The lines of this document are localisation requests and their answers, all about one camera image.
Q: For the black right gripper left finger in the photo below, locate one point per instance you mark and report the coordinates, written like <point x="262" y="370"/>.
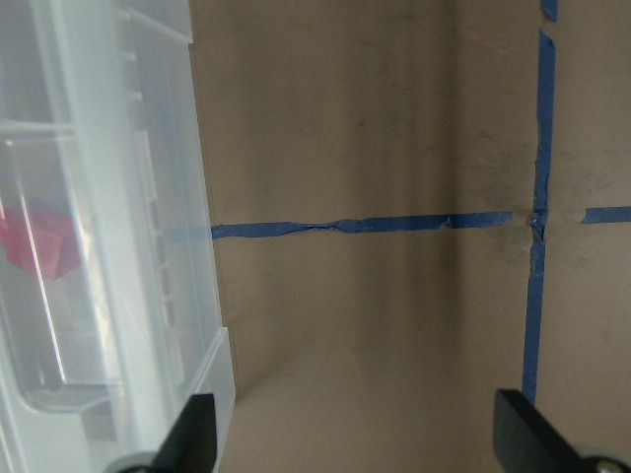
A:
<point x="191" y="445"/>

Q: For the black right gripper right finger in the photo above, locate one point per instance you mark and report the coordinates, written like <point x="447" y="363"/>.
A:
<point x="524" y="441"/>

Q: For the clear plastic storage box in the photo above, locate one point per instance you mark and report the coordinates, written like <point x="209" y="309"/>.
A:
<point x="162" y="197"/>

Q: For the red block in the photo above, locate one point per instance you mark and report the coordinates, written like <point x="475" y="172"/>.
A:
<point x="39" y="242"/>

